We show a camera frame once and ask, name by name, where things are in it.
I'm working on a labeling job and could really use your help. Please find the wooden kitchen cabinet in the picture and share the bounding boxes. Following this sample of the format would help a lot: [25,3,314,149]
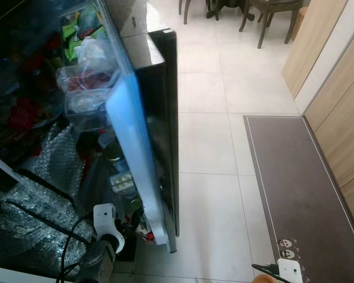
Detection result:
[281,0,354,242]

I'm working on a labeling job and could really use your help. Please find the brown floor mat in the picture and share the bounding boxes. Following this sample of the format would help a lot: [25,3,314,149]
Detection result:
[243,115,354,283]

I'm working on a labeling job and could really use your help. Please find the dark wooden chair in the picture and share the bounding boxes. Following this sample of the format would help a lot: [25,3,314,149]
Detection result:
[239,0,304,49]
[178,0,194,24]

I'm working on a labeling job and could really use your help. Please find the small white carton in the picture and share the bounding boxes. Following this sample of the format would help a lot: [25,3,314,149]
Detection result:
[109,171,135,192]

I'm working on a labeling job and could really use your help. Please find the dark drink can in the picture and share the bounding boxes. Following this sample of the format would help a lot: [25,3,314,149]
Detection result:
[103,144,124,166]

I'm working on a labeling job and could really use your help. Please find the clear plastic door bin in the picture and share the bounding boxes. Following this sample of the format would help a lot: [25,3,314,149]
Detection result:
[56,59,127,131]

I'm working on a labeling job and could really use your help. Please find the clear plastic food bag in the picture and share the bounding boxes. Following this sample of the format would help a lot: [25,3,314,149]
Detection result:
[56,38,122,113]

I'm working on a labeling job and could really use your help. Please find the green snack packets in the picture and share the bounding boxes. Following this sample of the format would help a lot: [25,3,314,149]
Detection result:
[60,9,104,60]

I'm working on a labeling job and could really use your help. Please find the red food package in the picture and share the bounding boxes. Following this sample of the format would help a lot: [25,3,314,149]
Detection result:
[6,97,45,133]

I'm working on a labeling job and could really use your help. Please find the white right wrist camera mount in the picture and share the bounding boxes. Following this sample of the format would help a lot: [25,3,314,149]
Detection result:
[276,258,303,283]

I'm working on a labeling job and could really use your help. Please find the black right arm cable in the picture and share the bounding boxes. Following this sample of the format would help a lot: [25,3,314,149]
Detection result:
[251,262,282,277]

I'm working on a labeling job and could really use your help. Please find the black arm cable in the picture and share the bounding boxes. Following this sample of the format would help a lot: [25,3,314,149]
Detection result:
[56,212,98,283]
[251,262,282,277]

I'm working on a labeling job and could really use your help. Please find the dark wooden table pedestal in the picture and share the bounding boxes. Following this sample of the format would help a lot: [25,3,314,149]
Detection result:
[206,0,242,21]

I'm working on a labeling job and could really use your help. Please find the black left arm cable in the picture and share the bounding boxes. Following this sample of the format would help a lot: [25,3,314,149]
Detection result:
[56,212,98,283]

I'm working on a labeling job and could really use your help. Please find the black tape strap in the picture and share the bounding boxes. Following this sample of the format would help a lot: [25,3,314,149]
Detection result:
[0,200,92,242]

